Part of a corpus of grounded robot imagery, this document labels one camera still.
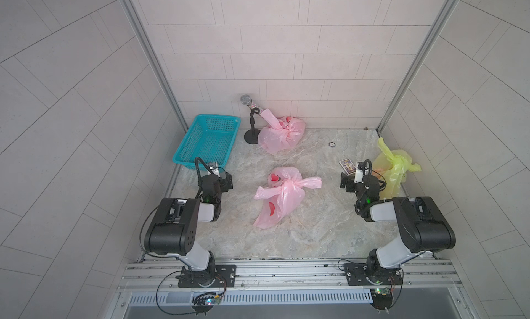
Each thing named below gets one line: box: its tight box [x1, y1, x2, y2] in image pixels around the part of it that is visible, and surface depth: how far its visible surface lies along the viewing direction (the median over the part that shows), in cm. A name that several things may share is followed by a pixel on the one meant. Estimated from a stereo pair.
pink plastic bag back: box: [258, 108, 306, 154], surface depth 105 cm
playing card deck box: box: [338, 158, 357, 177], surface depth 102 cm
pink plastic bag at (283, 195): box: [253, 167, 323, 230], surface depth 77 cm
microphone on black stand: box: [240, 94, 263, 145], surface depth 110 cm
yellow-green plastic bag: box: [371, 137, 422, 200], surface depth 82 cm
